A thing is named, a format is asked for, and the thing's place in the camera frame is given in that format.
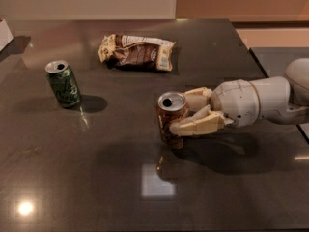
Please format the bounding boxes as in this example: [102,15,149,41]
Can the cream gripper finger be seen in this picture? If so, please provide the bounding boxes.
[169,105,234,136]
[184,87,212,112]

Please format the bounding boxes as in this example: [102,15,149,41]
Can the orange soda can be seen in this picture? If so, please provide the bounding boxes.
[156,91,188,149]

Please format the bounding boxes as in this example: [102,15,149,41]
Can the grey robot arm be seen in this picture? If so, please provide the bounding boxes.
[169,58,309,136]

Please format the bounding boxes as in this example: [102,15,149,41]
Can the green soda can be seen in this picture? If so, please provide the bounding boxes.
[45,60,81,108]

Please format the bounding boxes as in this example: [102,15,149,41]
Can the brown chip bag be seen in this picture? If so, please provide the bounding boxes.
[98,34,175,72]

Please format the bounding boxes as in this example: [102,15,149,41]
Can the white box at left edge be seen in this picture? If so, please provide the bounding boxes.
[0,19,14,51]

